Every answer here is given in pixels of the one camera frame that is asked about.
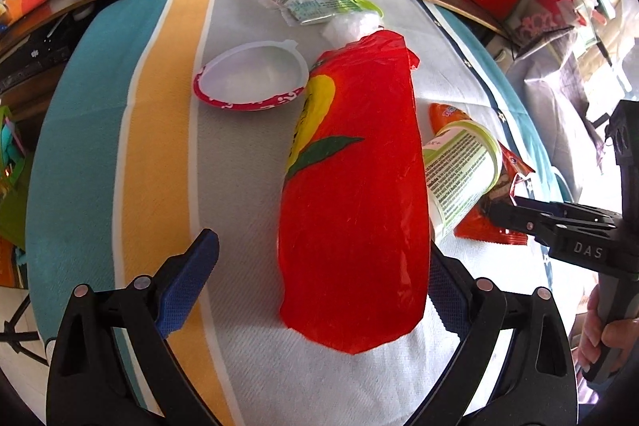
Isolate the dark wooden desk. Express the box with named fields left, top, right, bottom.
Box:
left=0, top=0, right=505, bottom=92

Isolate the clear printed plastic wrapper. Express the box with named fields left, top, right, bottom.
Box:
left=264, top=0, right=355, bottom=26

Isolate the teal striped printed blanket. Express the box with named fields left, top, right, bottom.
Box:
left=25, top=0, right=570, bottom=426

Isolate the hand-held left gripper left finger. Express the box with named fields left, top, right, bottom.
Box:
left=46, top=229, right=220, bottom=426

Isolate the white tub green label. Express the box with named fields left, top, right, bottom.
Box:
left=422, top=119, right=503, bottom=243

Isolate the orange snack packet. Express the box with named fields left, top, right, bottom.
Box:
left=428, top=103, right=536, bottom=247

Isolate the white bowl red rim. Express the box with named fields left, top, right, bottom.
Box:
left=193, top=38, right=310, bottom=112

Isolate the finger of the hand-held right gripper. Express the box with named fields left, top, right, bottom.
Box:
left=486, top=201, right=550, bottom=250
left=512, top=197, right=620, bottom=230

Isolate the clear plastic bag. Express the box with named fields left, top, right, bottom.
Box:
left=509, top=0, right=610, bottom=57

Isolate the black tripod stand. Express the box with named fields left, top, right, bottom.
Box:
left=0, top=293, right=51, bottom=367

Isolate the red plastic bag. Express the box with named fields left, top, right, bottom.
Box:
left=278, top=31, right=431, bottom=355

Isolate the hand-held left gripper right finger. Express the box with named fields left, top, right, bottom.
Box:
left=399, top=244, right=580, bottom=426

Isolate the crumpled white plastic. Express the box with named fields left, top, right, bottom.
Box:
left=321, top=13, right=384, bottom=44

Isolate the green gift bag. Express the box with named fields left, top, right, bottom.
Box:
left=0, top=104, right=36, bottom=252

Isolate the person's right hand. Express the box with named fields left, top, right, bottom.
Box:
left=574, top=289, right=639, bottom=369

